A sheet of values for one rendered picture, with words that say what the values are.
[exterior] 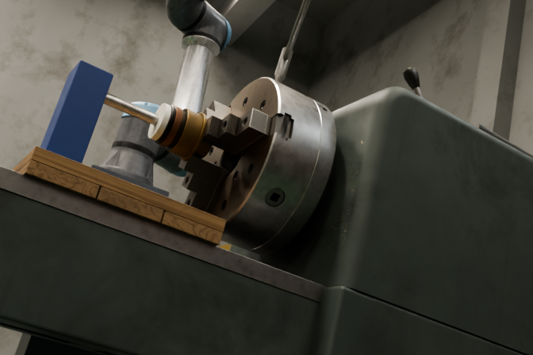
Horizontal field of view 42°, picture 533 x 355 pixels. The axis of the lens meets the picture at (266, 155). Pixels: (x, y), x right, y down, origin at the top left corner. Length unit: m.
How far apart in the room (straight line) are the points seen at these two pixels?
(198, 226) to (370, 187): 0.31
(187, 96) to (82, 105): 0.82
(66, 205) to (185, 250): 0.19
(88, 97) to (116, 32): 8.31
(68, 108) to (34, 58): 7.97
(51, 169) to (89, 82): 0.24
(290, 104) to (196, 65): 0.83
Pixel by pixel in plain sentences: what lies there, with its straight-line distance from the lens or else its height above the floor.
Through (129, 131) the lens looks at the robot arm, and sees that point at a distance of 1.79.
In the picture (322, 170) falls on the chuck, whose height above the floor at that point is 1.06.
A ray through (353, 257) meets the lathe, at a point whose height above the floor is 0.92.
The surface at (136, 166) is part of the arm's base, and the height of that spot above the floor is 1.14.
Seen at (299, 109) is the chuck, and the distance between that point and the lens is 1.22.
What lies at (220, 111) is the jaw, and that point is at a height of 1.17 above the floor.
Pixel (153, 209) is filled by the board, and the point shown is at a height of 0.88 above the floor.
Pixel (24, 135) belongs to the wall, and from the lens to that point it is 8.80.
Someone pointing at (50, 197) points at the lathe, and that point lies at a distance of 0.99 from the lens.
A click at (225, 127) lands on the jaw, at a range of 1.20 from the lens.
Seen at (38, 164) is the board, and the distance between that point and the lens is 0.98.
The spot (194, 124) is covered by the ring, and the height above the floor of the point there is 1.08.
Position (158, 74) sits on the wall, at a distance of 9.40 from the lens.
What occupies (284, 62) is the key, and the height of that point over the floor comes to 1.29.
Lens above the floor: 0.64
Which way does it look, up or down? 21 degrees up
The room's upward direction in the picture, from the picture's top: 15 degrees clockwise
